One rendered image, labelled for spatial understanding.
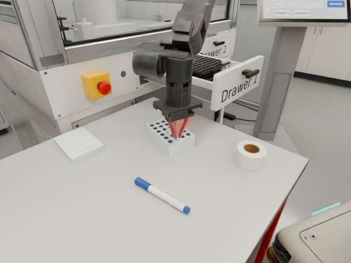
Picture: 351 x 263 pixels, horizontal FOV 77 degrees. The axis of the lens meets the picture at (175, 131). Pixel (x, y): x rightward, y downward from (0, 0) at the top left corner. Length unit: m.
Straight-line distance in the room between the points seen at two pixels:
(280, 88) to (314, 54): 1.95
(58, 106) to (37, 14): 0.23
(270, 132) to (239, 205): 1.55
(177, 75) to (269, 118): 1.52
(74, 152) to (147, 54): 0.31
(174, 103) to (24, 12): 0.40
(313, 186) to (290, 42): 0.97
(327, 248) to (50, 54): 1.16
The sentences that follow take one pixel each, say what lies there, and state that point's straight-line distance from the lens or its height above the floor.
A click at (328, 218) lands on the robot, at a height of 0.28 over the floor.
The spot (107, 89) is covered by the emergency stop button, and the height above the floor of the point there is 0.87.
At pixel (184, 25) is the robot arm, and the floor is 1.06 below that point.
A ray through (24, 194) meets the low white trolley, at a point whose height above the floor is 0.76.
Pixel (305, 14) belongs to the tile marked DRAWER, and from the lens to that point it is 1.65.
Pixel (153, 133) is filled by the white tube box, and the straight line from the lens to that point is 0.61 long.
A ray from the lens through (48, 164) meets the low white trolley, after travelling 0.63.
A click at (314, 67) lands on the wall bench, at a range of 3.77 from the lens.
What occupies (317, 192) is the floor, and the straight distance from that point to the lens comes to 1.77.
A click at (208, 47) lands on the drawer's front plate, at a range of 1.13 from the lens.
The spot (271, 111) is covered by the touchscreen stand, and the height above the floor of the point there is 0.31.
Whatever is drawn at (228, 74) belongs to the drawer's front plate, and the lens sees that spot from 0.67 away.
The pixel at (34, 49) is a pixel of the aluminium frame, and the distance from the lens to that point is 0.68.
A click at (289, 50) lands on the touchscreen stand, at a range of 1.76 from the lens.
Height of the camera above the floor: 1.12
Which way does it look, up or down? 33 degrees down
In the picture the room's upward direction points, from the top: straight up
